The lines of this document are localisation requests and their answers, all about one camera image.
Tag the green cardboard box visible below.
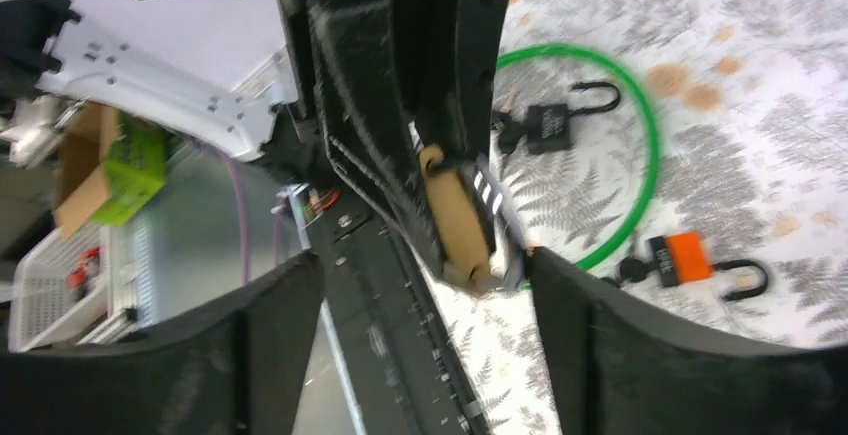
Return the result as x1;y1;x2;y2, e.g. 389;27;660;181
53;103;167;240

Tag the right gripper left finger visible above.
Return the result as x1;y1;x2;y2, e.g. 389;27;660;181
1;251;324;434

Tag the black padlock with keys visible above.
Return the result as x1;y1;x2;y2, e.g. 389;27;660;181
490;81;621;155

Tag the white plastic basket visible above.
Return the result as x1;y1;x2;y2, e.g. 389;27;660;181
8;224;108;352

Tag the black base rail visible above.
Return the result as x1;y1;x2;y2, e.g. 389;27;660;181
285;185;491;434

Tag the floral table mat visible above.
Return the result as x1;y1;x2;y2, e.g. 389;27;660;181
431;0;847;434

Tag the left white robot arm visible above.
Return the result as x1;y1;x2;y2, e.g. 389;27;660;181
1;0;508;289

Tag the green cable lock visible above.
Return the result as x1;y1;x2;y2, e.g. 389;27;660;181
496;43;661;271

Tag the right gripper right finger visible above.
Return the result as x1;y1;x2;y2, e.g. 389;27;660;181
525;247;847;434

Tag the orange black padlock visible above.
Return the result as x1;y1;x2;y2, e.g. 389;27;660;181
604;232;771;303

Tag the brass padlock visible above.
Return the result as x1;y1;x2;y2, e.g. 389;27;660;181
419;144;495;295

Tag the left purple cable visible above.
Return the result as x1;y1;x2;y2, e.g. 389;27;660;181
218;150;253;286

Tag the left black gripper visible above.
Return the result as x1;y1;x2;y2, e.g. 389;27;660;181
280;0;509;277

